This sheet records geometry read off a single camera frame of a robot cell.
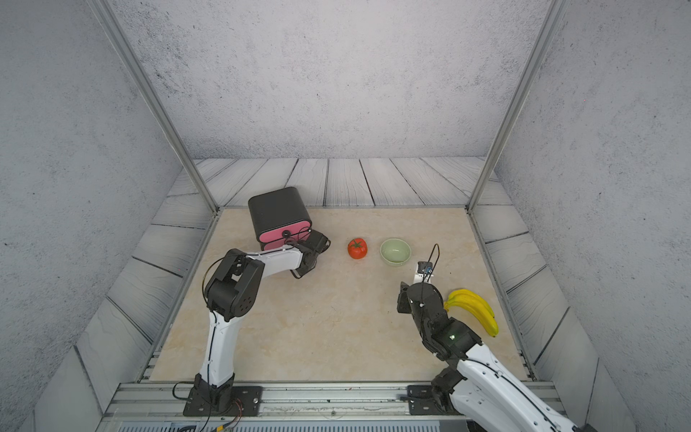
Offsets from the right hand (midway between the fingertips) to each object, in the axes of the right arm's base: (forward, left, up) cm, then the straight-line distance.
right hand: (409, 284), depth 78 cm
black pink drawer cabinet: (+26, +43, 0) cm, 50 cm away
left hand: (+20, +38, -16) cm, 45 cm away
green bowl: (+21, +1, -13) cm, 25 cm away
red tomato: (+22, +15, -12) cm, 29 cm away
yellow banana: (-1, -22, -12) cm, 25 cm away
